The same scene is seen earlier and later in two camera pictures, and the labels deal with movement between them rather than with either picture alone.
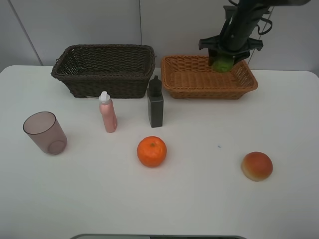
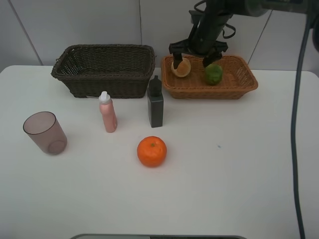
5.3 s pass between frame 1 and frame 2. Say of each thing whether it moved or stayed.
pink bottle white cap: stayed
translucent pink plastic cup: stayed
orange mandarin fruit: stayed
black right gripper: moved
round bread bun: moved
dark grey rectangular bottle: stayed
